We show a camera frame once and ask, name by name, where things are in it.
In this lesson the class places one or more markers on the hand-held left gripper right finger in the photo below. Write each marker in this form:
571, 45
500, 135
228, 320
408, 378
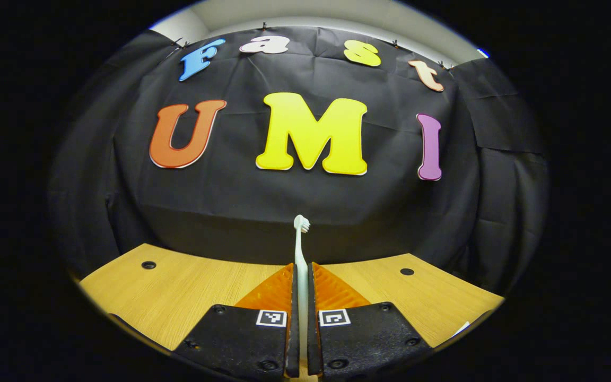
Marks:
312, 339

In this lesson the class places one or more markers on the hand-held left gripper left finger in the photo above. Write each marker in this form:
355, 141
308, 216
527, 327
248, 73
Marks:
294, 339

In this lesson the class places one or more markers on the white toothbrush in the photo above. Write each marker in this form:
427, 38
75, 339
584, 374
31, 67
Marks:
300, 249

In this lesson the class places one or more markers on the wooden desktop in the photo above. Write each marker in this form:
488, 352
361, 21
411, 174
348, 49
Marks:
178, 297

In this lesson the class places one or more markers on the black backdrop cloth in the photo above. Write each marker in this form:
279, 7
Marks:
231, 201

